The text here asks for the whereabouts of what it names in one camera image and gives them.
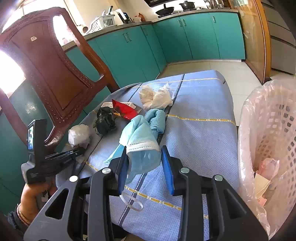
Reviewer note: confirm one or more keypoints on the red snack wrapper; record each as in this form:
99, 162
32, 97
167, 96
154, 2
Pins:
124, 110

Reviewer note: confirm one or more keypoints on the white plastic bag with red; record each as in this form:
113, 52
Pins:
79, 135

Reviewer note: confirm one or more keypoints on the teal kitchen cabinets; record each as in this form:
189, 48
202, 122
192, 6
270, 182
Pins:
137, 54

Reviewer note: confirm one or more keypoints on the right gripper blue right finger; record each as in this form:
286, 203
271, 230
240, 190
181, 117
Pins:
168, 170

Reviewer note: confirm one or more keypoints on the white laundry basket bin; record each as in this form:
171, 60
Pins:
267, 132

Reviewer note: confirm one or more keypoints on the dark green snack bag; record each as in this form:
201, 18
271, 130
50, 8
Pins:
105, 121

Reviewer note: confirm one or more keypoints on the blue table cloth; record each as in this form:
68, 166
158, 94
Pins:
201, 132

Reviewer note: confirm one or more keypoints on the black range hood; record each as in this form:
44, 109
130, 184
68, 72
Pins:
152, 3

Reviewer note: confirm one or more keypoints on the black cooking pot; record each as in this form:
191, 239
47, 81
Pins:
187, 5

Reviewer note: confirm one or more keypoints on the light blue knit cloth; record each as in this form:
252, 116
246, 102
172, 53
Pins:
157, 121

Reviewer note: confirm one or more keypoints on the light blue face mask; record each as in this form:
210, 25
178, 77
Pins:
142, 148

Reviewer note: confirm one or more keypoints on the left hand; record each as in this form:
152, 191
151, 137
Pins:
28, 209

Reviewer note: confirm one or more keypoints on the brown wooden chair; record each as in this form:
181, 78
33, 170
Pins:
62, 88

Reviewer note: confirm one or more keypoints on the wooden glass door frame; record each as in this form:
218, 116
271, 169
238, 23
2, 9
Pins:
256, 37

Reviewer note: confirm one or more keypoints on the white dish rack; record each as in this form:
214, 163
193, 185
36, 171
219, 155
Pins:
101, 22

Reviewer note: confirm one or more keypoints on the white crumpled tissue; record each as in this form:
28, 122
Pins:
159, 99

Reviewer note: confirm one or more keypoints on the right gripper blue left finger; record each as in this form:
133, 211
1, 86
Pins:
122, 171

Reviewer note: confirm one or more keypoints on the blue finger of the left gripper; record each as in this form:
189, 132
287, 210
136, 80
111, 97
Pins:
65, 156

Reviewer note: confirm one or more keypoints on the black wok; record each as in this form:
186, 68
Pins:
165, 11

